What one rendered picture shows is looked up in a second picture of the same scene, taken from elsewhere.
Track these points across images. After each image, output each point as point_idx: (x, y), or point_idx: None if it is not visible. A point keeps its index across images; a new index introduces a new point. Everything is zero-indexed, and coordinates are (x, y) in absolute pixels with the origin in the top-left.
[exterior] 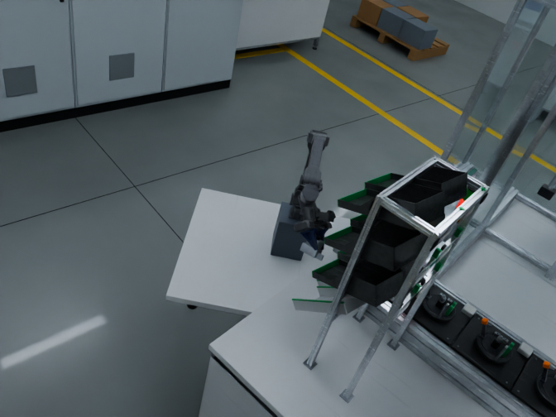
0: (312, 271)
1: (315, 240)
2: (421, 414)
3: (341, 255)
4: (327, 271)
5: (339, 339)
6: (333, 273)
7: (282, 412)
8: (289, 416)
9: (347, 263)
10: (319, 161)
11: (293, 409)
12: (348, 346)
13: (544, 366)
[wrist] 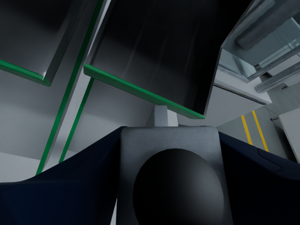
0: (204, 117)
1: (251, 146)
2: (96, 32)
3: (56, 58)
4: (155, 90)
5: (72, 113)
6: (156, 67)
7: (176, 121)
8: (173, 115)
9: (107, 20)
10: None
11: (169, 115)
12: (73, 101)
13: None
